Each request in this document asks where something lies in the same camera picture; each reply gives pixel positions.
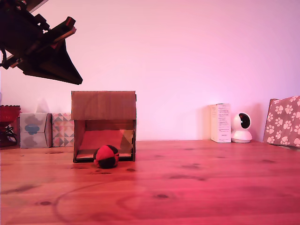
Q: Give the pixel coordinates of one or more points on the red and black footbag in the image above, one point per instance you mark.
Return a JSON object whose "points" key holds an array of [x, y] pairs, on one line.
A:
{"points": [[106, 157]]}

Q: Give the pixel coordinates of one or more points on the cardboard dice tower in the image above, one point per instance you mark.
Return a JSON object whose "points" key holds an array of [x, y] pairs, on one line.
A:
{"points": [[103, 105]]}

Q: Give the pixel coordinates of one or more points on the white tissue sheet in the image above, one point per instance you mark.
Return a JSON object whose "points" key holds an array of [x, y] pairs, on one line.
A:
{"points": [[42, 106]]}

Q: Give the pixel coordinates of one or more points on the triangle pattern tissue box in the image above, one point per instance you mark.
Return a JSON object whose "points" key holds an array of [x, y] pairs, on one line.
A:
{"points": [[62, 130]]}

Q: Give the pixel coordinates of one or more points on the red glass footed bowl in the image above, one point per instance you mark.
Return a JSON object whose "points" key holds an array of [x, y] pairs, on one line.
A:
{"points": [[8, 114]]}

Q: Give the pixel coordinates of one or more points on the grey cloud print tissue box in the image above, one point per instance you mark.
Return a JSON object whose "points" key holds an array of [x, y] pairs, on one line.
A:
{"points": [[34, 131]]}

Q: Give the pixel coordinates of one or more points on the white printed carton box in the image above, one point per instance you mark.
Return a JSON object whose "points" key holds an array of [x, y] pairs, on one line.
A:
{"points": [[221, 124]]}

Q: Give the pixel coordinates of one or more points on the paw print fabric box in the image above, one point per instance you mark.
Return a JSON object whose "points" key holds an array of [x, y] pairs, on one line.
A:
{"points": [[283, 122]]}

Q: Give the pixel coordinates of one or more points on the small white round camera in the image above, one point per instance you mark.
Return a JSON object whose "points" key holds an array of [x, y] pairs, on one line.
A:
{"points": [[241, 129]]}

